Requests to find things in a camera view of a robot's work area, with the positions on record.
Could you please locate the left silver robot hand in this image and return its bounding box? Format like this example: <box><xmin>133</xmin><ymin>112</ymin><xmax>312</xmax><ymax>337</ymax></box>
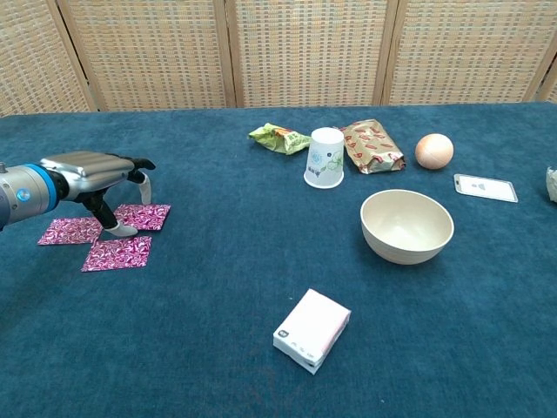
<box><xmin>39</xmin><ymin>151</ymin><xmax>157</xmax><ymax>238</ymax></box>

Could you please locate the pink patterned card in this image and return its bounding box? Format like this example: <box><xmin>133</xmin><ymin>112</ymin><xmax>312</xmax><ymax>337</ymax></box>
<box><xmin>37</xmin><ymin>217</ymin><xmax>104</xmax><ymax>246</ymax></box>
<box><xmin>113</xmin><ymin>203</ymin><xmax>172</xmax><ymax>233</ymax></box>
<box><xmin>81</xmin><ymin>235</ymin><xmax>153</xmax><ymax>273</ymax></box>

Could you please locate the woven screen panel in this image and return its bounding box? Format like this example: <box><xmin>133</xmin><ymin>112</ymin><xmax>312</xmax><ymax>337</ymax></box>
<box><xmin>381</xmin><ymin>0</ymin><xmax>557</xmax><ymax>106</ymax></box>
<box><xmin>537</xmin><ymin>56</ymin><xmax>557</xmax><ymax>104</ymax></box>
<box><xmin>56</xmin><ymin>0</ymin><xmax>238</xmax><ymax>113</ymax></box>
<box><xmin>0</xmin><ymin>0</ymin><xmax>99</xmax><ymax>118</ymax></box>
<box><xmin>224</xmin><ymin>0</ymin><xmax>399</xmax><ymax>109</ymax></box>

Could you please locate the blue table carpet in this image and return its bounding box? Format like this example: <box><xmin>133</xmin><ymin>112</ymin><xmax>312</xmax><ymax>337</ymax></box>
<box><xmin>0</xmin><ymin>101</ymin><xmax>557</xmax><ymax>418</ymax></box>

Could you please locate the green snack bag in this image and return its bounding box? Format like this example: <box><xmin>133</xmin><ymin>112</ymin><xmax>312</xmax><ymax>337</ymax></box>
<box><xmin>247</xmin><ymin>123</ymin><xmax>312</xmax><ymax>157</ymax></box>

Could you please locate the white floral paper cup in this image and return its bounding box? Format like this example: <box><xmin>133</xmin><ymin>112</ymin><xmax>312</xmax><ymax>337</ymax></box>
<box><xmin>303</xmin><ymin>126</ymin><xmax>346</xmax><ymax>190</ymax></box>

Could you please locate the white pink tissue pack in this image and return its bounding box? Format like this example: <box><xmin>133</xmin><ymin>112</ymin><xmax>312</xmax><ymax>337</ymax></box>
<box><xmin>272</xmin><ymin>287</ymin><xmax>352</xmax><ymax>375</ymax></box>

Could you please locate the gold red snack bag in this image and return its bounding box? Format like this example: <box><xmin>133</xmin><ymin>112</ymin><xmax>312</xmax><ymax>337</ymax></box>
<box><xmin>339</xmin><ymin>118</ymin><xmax>406</xmax><ymax>176</ymax></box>

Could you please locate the beige bowl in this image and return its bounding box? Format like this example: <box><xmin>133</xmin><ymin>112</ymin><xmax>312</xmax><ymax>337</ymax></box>
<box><xmin>359</xmin><ymin>188</ymin><xmax>455</xmax><ymax>266</ymax></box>

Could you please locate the peach coloured ball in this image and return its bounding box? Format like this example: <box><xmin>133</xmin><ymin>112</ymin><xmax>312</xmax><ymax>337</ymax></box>
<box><xmin>414</xmin><ymin>132</ymin><xmax>455</xmax><ymax>170</ymax></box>

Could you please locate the white smartphone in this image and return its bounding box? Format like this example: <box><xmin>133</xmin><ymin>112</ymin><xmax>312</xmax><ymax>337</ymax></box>
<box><xmin>453</xmin><ymin>173</ymin><xmax>520</xmax><ymax>205</ymax></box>

